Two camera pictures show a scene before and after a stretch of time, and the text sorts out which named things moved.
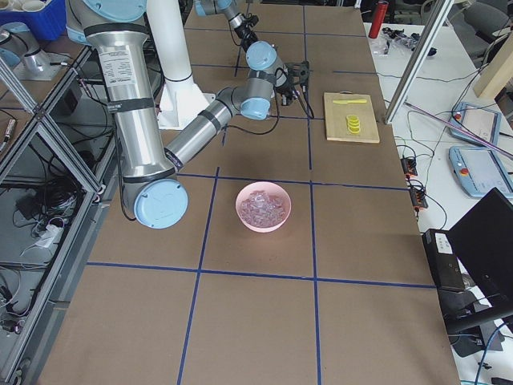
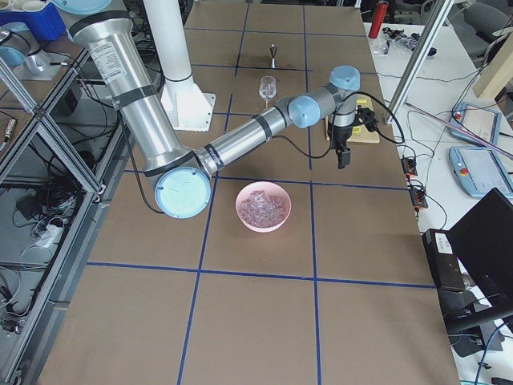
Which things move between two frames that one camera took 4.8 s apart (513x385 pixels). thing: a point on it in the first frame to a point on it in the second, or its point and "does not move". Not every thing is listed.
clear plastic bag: x=389 y=37 does not move
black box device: x=446 y=265 does not move
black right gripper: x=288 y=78 to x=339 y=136
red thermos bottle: x=380 y=15 does not move
